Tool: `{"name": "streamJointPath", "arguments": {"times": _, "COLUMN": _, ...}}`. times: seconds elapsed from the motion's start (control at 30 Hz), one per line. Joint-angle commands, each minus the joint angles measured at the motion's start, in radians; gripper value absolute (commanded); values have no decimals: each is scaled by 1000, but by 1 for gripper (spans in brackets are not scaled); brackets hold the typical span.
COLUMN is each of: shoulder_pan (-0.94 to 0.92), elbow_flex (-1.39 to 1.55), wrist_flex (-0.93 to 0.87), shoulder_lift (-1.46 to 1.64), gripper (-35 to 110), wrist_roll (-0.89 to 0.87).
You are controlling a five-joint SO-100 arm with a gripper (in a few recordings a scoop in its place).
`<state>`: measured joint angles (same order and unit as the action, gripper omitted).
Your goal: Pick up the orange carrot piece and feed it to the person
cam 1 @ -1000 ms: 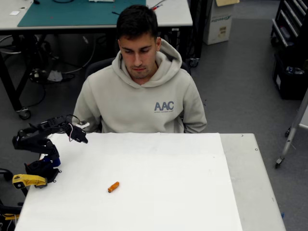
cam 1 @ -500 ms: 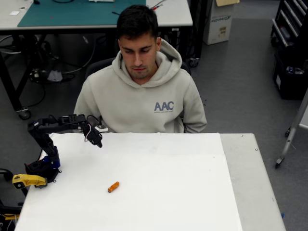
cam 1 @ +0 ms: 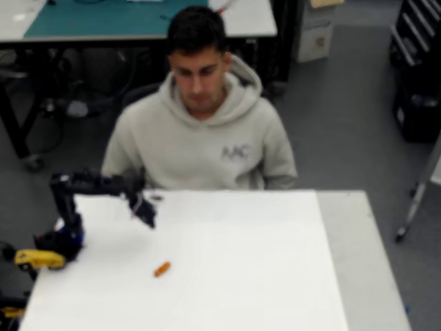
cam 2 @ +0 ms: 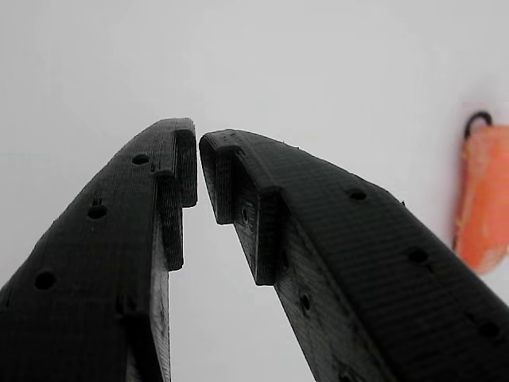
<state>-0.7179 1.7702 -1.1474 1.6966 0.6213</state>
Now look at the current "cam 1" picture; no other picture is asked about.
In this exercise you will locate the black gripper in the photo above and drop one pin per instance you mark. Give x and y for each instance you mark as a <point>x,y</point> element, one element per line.
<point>145,212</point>

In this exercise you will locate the orange carrot piece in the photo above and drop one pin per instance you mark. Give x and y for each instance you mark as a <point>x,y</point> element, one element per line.
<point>162,269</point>

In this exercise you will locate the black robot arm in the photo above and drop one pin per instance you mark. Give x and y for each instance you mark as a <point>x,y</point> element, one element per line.
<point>65,203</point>

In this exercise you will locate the white paper sheet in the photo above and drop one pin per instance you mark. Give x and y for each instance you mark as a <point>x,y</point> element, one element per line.
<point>224,258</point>

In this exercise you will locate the man in beige hoodie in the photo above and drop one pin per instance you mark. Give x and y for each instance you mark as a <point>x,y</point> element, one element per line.
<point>193,145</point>

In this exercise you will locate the grey workbench caster wheel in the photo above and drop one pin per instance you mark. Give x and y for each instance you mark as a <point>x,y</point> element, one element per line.
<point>34,162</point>

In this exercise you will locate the black chair armrest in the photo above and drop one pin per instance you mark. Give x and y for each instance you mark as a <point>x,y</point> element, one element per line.
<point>7,248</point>

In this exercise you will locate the yellow and black clamp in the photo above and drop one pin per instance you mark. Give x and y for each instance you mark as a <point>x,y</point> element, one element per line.
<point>12,312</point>

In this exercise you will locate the green cutting mat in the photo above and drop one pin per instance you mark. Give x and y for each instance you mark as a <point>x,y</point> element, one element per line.
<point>103,19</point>

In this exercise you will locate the grey workbench with black legs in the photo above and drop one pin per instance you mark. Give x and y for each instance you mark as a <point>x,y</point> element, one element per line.
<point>251,20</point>

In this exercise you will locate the white cardboard box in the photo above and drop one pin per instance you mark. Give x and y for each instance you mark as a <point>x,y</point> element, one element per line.
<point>313,38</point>

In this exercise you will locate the grey stand leg with caster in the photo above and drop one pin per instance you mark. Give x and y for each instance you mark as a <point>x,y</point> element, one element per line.
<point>415,200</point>

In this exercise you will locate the black storage bin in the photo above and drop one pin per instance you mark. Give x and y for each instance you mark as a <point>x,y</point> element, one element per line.
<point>417,120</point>

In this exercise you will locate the black drawer cabinet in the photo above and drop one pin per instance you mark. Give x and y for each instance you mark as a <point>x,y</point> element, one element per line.
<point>417,31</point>

